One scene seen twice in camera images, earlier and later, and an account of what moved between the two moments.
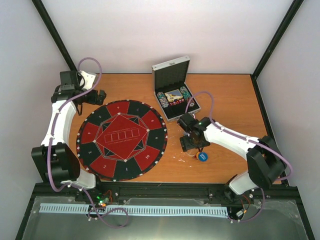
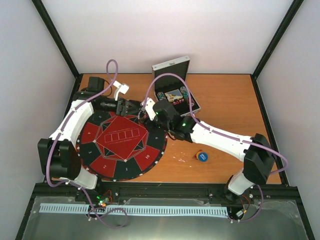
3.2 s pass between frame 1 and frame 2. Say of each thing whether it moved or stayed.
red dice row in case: stayed
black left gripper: moved
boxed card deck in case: stayed
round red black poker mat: stayed
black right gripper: moved
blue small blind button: stayed
